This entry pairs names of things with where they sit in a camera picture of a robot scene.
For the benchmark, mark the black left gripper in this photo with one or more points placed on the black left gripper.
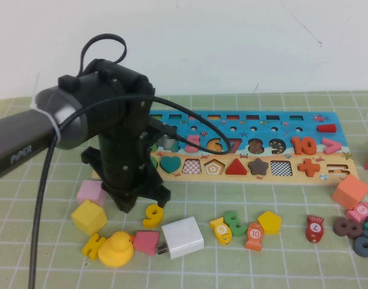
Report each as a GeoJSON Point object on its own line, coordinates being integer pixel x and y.
{"type": "Point", "coordinates": [123, 162]}

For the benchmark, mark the yellow number six piece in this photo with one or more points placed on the yellow number six piece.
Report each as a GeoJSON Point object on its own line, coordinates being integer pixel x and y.
{"type": "Point", "coordinates": [153, 216]}

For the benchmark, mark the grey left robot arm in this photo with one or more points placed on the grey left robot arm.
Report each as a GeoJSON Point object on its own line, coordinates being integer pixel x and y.
{"type": "Point", "coordinates": [15, 141]}

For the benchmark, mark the pink trapezoid piece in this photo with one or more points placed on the pink trapezoid piece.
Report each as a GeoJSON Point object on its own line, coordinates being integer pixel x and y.
{"type": "Point", "coordinates": [146, 242]}

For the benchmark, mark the green circle piece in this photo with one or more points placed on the green circle piece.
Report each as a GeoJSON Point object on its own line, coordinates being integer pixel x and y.
{"type": "Point", "coordinates": [154, 164]}

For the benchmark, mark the teal heart piece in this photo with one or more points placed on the teal heart piece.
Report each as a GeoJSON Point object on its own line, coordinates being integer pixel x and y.
{"type": "Point", "coordinates": [170, 164]}

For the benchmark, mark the yellow equals sign piece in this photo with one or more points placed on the yellow equals sign piece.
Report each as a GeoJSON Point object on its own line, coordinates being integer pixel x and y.
{"type": "Point", "coordinates": [91, 246]}

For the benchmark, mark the pink number five piece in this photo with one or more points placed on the pink number five piece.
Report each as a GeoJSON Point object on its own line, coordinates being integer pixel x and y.
{"type": "Point", "coordinates": [194, 141]}

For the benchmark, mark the red triangle piece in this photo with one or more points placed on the red triangle piece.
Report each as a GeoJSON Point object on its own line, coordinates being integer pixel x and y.
{"type": "Point", "coordinates": [236, 169]}

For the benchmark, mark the green number three piece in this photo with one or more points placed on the green number three piece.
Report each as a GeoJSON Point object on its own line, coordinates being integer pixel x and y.
{"type": "Point", "coordinates": [239, 230]}

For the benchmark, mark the brown star piece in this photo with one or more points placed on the brown star piece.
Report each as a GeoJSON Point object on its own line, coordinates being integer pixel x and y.
{"type": "Point", "coordinates": [258, 167]}

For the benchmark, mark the yellow pentagon piece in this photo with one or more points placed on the yellow pentagon piece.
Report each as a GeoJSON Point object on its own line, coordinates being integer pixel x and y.
{"type": "Point", "coordinates": [269, 221]}

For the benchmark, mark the colourful wooden puzzle board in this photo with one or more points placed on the colourful wooden puzzle board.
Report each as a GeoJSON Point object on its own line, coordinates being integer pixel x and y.
{"type": "Point", "coordinates": [263, 134]}

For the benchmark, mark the orange number ten piece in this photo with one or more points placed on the orange number ten piece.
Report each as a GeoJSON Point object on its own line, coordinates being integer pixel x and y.
{"type": "Point", "coordinates": [295, 146]}

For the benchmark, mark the orange plus sign piece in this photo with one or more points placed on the orange plus sign piece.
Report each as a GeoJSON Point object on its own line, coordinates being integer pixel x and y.
{"type": "Point", "coordinates": [308, 167]}

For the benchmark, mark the brown number eight piece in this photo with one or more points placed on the brown number eight piece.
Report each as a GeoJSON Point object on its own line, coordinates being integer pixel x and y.
{"type": "Point", "coordinates": [335, 228]}

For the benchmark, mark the red minus sign piece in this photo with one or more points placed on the red minus sign piece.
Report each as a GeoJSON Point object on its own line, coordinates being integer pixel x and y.
{"type": "Point", "coordinates": [326, 128]}

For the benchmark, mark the pink greater-than sign piece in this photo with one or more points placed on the pink greater-than sign piece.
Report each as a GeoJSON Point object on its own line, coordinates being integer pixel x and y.
{"type": "Point", "coordinates": [334, 146]}

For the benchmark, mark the blue-grey number nine piece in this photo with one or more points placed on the blue-grey number nine piece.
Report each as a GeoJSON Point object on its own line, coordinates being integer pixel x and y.
{"type": "Point", "coordinates": [356, 248]}

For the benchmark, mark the white USB charger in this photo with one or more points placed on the white USB charger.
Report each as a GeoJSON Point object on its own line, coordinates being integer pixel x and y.
{"type": "Point", "coordinates": [183, 238]}

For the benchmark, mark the light pink cube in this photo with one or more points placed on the light pink cube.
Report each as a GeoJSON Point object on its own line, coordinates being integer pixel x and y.
{"type": "Point", "coordinates": [88, 192]}

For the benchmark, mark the yellow cube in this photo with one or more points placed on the yellow cube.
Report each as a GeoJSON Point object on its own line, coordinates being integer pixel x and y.
{"type": "Point", "coordinates": [88, 216]}

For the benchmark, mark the yellow rubber duck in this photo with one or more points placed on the yellow rubber duck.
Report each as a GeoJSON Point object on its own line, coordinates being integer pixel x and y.
{"type": "Point", "coordinates": [114, 253]}

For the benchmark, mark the yellow fish number nine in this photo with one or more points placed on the yellow fish number nine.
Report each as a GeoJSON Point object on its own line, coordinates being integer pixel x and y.
{"type": "Point", "coordinates": [221, 230]}

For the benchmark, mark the orange fish number ten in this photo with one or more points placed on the orange fish number ten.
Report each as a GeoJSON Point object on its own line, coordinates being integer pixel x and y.
{"type": "Point", "coordinates": [254, 233]}

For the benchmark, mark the white zip tie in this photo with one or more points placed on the white zip tie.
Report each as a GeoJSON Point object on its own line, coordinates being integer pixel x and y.
{"type": "Point", "coordinates": [52, 123]}

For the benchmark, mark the green checked tablecloth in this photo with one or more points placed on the green checked tablecloth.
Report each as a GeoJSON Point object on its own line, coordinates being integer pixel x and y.
{"type": "Point", "coordinates": [262, 265]}

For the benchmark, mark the red fish number seven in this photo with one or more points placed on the red fish number seven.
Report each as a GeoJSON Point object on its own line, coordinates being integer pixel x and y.
{"type": "Point", "coordinates": [314, 228]}

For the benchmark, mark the orange cube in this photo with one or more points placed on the orange cube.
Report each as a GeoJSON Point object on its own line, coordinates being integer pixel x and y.
{"type": "Point", "coordinates": [349, 189]}

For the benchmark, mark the pink fish number five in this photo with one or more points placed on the pink fish number five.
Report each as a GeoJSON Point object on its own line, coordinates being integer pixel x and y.
{"type": "Point", "coordinates": [353, 214]}

